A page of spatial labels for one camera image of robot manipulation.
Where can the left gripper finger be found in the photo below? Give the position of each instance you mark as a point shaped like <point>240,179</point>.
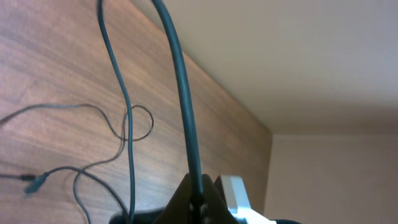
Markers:
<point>179,210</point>

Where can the left camera cable black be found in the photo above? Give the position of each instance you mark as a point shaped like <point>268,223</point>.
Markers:
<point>191,141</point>

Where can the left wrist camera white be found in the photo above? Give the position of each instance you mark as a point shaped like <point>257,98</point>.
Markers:
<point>233,192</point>

